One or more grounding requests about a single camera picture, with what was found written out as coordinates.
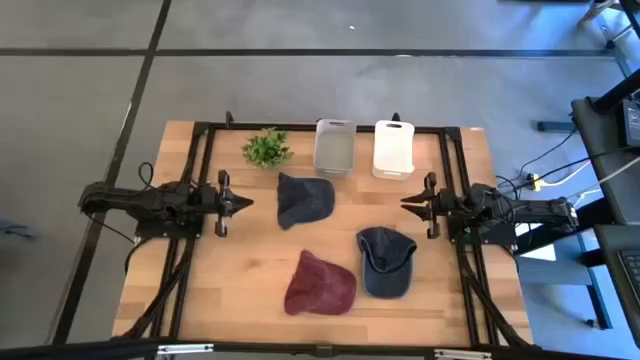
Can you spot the dark blurred chair base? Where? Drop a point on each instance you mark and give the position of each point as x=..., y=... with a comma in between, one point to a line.
x=17, y=231

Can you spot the maroon cap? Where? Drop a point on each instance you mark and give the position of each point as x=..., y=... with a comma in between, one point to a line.
x=320, y=290

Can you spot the black device on desk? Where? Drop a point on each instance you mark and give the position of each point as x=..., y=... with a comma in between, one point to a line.
x=632, y=122

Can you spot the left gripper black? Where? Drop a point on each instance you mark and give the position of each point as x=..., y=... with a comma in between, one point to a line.
x=210, y=202

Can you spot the white plastic bin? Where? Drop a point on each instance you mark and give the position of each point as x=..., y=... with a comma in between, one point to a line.
x=393, y=150

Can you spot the small green artificial plant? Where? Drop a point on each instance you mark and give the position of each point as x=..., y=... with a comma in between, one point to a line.
x=267, y=149

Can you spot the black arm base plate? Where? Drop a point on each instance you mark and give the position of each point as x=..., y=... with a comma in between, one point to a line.
x=492, y=237
x=165, y=231

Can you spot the black aluminium table frame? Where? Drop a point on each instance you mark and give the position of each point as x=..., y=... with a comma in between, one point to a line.
x=302, y=126

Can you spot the black desk foot bar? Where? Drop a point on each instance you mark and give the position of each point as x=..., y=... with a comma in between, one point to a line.
x=555, y=126

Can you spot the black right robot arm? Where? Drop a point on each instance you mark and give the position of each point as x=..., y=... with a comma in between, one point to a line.
x=530, y=210

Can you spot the grey desk base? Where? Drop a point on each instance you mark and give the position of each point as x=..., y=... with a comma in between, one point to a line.
x=555, y=272

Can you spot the dark desk with keyboard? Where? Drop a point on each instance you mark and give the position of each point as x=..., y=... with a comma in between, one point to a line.
x=612, y=250

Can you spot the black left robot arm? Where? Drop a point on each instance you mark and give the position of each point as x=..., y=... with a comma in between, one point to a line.
x=125, y=202

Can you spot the yellow power strip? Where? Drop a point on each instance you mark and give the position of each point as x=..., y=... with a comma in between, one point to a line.
x=534, y=182

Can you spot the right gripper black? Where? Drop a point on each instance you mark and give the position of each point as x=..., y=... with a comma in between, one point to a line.
x=450, y=206

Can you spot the grey plastic bin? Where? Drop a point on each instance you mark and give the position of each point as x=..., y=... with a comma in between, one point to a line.
x=334, y=147

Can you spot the silver metal bracket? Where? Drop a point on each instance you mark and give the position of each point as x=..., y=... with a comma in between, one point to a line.
x=462, y=354
x=185, y=348

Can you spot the black camera rig bar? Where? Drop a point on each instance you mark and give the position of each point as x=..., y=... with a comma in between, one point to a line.
x=320, y=351

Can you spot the metal chair base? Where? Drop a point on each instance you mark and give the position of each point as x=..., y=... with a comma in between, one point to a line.
x=612, y=40

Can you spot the black side desk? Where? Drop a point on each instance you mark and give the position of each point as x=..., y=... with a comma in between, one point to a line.
x=600, y=150

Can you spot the dark blue stitched cap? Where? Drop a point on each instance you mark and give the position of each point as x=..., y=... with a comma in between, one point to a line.
x=386, y=262

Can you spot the plain dark grey cap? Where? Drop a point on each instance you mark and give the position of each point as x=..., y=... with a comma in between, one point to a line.
x=304, y=200

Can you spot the black keyboard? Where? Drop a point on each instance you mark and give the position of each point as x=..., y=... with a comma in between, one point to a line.
x=632, y=272

